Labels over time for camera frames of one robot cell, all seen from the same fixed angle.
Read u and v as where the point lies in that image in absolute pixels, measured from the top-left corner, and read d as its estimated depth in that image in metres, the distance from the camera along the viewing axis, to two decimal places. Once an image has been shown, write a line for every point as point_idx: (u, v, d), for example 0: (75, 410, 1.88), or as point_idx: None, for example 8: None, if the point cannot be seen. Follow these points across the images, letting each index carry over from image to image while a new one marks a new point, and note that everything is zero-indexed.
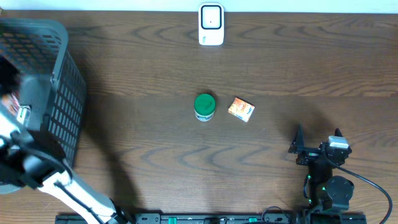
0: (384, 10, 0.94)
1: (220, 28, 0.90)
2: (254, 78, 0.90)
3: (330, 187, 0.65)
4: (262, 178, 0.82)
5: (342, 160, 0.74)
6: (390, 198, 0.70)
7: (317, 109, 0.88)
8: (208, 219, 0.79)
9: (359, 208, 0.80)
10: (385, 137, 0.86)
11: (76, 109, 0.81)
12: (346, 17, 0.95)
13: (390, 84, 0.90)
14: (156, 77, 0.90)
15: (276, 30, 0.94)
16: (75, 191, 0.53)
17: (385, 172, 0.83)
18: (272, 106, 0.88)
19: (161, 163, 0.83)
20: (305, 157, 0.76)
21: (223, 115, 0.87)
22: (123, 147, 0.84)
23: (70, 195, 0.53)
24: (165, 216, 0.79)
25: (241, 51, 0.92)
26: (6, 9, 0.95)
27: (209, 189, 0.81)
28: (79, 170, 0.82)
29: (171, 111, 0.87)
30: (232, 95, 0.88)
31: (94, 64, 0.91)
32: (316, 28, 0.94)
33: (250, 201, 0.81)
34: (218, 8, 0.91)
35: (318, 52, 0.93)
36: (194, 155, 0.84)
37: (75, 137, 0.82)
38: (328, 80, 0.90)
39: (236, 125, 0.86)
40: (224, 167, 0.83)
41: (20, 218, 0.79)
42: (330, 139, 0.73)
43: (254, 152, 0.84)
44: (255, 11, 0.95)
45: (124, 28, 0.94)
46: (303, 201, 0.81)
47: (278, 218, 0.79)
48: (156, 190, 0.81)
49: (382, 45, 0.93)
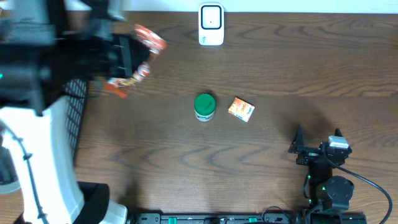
0: (385, 10, 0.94)
1: (220, 28, 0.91)
2: (253, 78, 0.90)
3: (330, 186, 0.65)
4: (262, 178, 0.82)
5: (343, 160, 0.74)
6: (390, 198, 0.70)
7: (317, 109, 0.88)
8: (208, 219, 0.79)
9: (359, 208, 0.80)
10: (385, 138, 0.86)
11: (76, 109, 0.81)
12: (346, 17, 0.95)
13: (390, 84, 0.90)
14: (156, 77, 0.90)
15: (276, 31, 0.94)
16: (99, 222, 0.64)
17: (385, 171, 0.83)
18: (272, 106, 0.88)
19: (161, 163, 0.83)
20: (305, 157, 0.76)
21: (223, 115, 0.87)
22: (123, 147, 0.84)
23: None
24: (165, 216, 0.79)
25: (241, 51, 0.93)
26: None
27: (209, 189, 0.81)
28: (79, 170, 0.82)
29: (171, 111, 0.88)
30: (232, 95, 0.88)
31: None
32: (316, 29, 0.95)
33: (250, 201, 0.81)
34: (218, 8, 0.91)
35: (317, 53, 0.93)
36: (194, 155, 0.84)
37: (75, 137, 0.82)
38: (328, 80, 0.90)
39: (236, 126, 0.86)
40: (224, 167, 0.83)
41: None
42: (330, 139, 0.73)
43: (254, 152, 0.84)
44: (255, 11, 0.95)
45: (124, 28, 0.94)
46: (303, 201, 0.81)
47: (278, 218, 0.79)
48: (156, 190, 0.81)
49: (382, 45, 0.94)
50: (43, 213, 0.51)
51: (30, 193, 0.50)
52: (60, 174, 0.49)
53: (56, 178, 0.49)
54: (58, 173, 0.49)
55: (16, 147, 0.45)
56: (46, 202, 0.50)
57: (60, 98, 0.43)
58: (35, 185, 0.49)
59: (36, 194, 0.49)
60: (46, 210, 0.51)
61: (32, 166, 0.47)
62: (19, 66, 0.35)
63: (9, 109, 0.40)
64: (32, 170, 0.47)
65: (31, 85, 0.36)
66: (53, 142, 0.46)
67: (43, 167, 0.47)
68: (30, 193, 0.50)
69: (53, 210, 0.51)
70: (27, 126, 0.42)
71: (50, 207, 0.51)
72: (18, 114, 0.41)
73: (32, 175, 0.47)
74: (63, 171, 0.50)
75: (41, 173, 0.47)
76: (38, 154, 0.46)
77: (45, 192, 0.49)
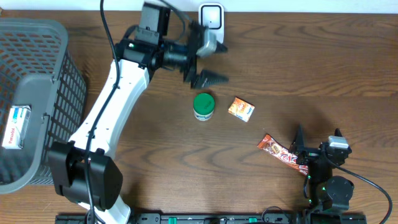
0: (384, 10, 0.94)
1: (221, 28, 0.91)
2: (253, 78, 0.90)
3: (330, 187, 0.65)
4: (262, 178, 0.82)
5: (342, 160, 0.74)
6: (390, 198, 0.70)
7: (317, 109, 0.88)
8: (208, 219, 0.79)
9: (359, 208, 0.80)
10: (385, 137, 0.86)
11: (76, 109, 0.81)
12: (346, 17, 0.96)
13: (390, 84, 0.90)
14: (156, 78, 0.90)
15: (276, 31, 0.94)
16: (104, 215, 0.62)
17: (385, 172, 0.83)
18: (272, 106, 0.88)
19: (162, 163, 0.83)
20: (305, 157, 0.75)
21: (286, 156, 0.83)
22: (124, 146, 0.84)
23: (99, 216, 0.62)
24: (165, 216, 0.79)
25: (241, 51, 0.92)
26: (6, 8, 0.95)
27: (209, 189, 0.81)
28: None
29: (171, 111, 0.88)
30: (232, 95, 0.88)
31: (94, 65, 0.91)
32: (316, 28, 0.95)
33: (250, 201, 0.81)
34: (218, 8, 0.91)
35: (317, 52, 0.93)
36: (194, 155, 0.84)
37: None
38: (328, 80, 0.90)
39: (300, 167, 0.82)
40: (224, 167, 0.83)
41: (20, 218, 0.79)
42: (330, 139, 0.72)
43: (254, 152, 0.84)
44: (255, 11, 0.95)
45: (125, 28, 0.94)
46: (303, 201, 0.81)
47: (278, 218, 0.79)
48: (156, 190, 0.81)
49: (381, 45, 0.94)
50: (93, 131, 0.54)
51: (97, 110, 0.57)
52: (124, 111, 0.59)
53: (122, 112, 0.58)
54: (125, 109, 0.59)
55: (114, 78, 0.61)
56: (104, 122, 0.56)
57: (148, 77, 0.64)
58: (107, 104, 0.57)
59: (102, 111, 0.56)
60: (97, 132, 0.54)
61: (115, 93, 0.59)
62: (141, 52, 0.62)
63: (124, 61, 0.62)
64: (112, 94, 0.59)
65: (144, 58, 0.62)
66: (135, 88, 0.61)
67: (123, 97, 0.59)
68: (97, 109, 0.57)
69: (104, 130, 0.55)
70: (130, 68, 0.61)
71: (104, 127, 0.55)
72: (130, 63, 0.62)
73: (111, 96, 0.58)
74: (126, 111, 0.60)
75: (117, 99, 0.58)
76: (124, 88, 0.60)
77: (110, 112, 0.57)
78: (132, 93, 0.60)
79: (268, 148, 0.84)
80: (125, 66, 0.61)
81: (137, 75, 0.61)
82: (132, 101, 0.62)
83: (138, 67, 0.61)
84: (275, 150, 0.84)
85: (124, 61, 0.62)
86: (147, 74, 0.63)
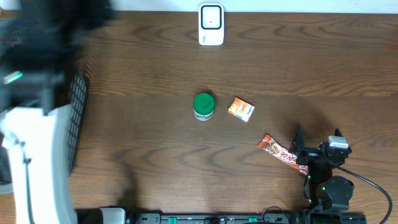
0: (385, 10, 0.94)
1: (220, 28, 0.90)
2: (254, 78, 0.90)
3: (330, 187, 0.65)
4: (262, 178, 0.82)
5: (342, 160, 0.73)
6: (390, 198, 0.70)
7: (317, 109, 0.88)
8: (208, 219, 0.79)
9: (359, 208, 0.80)
10: (385, 138, 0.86)
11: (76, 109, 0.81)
12: (346, 17, 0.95)
13: (390, 84, 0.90)
14: (156, 78, 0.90)
15: (276, 31, 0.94)
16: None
17: (385, 172, 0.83)
18: (272, 106, 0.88)
19: (161, 163, 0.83)
20: (305, 157, 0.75)
21: (286, 155, 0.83)
22: (123, 146, 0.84)
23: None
24: (165, 216, 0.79)
25: (241, 51, 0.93)
26: (6, 8, 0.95)
27: (209, 189, 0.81)
28: (79, 170, 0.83)
29: (171, 111, 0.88)
30: (232, 95, 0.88)
31: (94, 65, 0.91)
32: (317, 29, 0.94)
33: (250, 201, 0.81)
34: (218, 8, 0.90)
35: (317, 53, 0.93)
36: (194, 155, 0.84)
37: (75, 137, 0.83)
38: (328, 80, 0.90)
39: (300, 167, 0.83)
40: (224, 167, 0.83)
41: None
42: (330, 139, 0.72)
43: (254, 152, 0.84)
44: (255, 11, 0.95)
45: (125, 28, 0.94)
46: (303, 201, 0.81)
47: (278, 218, 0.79)
48: (156, 190, 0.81)
49: (381, 45, 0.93)
50: None
51: (22, 198, 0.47)
52: (54, 174, 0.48)
53: (52, 184, 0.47)
54: (55, 174, 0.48)
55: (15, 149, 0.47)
56: (37, 211, 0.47)
57: (58, 109, 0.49)
58: (28, 193, 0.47)
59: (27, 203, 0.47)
60: None
61: (30, 173, 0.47)
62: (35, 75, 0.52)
63: (19, 110, 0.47)
64: (29, 180, 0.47)
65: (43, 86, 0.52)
66: (55, 148, 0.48)
67: (40, 173, 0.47)
68: (21, 197, 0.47)
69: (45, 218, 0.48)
70: (30, 128, 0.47)
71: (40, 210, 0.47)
72: (25, 117, 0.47)
73: (27, 180, 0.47)
74: (57, 173, 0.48)
75: (36, 177, 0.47)
76: (35, 158, 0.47)
77: (38, 193, 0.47)
78: (50, 157, 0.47)
79: (268, 148, 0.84)
80: (19, 129, 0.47)
81: (46, 132, 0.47)
82: (61, 157, 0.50)
83: (46, 116, 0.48)
84: (276, 150, 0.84)
85: (10, 119, 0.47)
86: (61, 116, 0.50)
